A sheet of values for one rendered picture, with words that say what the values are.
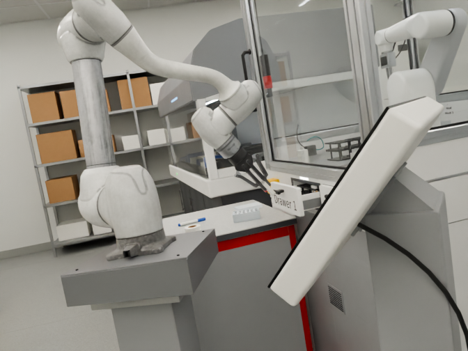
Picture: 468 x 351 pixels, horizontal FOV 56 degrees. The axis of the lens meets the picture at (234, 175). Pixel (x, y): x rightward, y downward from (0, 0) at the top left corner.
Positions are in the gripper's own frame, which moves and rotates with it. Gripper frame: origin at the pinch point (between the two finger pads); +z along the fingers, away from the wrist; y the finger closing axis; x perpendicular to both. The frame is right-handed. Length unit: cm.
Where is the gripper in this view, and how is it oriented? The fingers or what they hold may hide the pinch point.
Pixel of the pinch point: (267, 188)
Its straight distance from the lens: 179.0
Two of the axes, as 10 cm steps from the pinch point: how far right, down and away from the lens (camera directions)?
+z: 6.8, 7.0, 2.3
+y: 6.9, -7.1, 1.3
